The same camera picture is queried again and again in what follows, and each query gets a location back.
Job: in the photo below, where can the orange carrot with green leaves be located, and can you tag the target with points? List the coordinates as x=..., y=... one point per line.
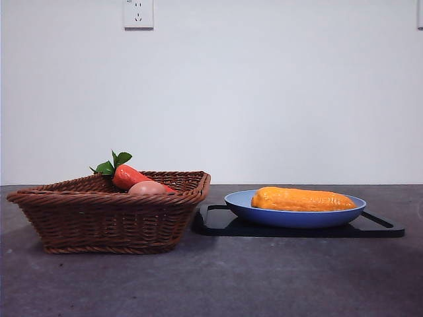
x=127, y=175

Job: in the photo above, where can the black rectangular tray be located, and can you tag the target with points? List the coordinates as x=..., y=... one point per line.
x=218, y=226

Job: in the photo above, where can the pale pink egg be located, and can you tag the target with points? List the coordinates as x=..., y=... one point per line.
x=145, y=189

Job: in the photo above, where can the white wall socket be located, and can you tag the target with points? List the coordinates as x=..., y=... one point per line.
x=138, y=14

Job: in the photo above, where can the blue round plate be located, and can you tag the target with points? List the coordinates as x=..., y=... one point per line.
x=291, y=218

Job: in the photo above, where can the brown wicker basket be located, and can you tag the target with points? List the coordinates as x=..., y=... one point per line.
x=109, y=224

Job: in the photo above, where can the yellow corn cob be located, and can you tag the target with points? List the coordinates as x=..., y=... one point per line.
x=304, y=198

